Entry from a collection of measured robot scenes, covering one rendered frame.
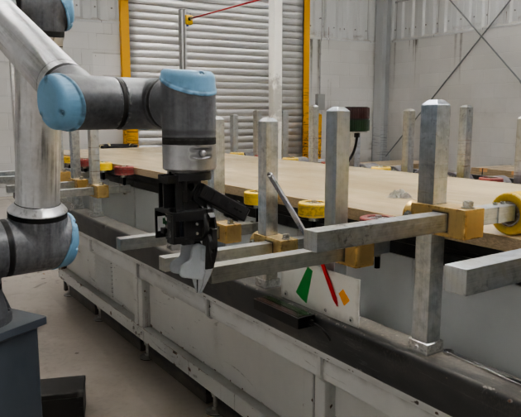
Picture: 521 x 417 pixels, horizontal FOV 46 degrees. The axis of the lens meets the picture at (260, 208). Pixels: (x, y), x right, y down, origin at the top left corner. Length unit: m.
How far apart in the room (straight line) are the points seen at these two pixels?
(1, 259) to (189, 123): 0.79
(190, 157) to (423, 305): 0.48
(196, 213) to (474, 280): 0.49
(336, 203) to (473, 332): 0.39
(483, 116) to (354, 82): 2.54
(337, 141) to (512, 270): 0.59
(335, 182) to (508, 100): 8.80
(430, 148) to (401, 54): 10.51
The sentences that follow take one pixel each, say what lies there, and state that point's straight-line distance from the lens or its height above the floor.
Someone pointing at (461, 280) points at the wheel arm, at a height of 0.95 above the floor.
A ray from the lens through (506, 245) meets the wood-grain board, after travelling 1.21.
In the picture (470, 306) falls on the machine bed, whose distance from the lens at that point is 1.34.
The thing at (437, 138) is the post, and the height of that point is 1.08.
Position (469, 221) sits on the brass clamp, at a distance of 1.04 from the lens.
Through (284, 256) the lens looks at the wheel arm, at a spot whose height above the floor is 0.86.
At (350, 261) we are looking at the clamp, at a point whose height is 0.83.
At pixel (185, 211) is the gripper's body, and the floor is 0.97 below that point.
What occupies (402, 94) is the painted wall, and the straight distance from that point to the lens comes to 11.49.
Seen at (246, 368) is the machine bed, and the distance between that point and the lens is 2.16.
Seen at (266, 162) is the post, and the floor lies 1.01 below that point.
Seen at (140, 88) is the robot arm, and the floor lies 1.17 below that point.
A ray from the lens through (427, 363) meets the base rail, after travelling 1.12.
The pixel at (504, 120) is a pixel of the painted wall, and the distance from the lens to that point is 10.01.
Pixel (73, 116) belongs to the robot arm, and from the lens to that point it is 1.02.
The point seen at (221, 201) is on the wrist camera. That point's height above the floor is 0.98.
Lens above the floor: 1.12
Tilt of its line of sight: 9 degrees down
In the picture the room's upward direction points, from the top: straight up
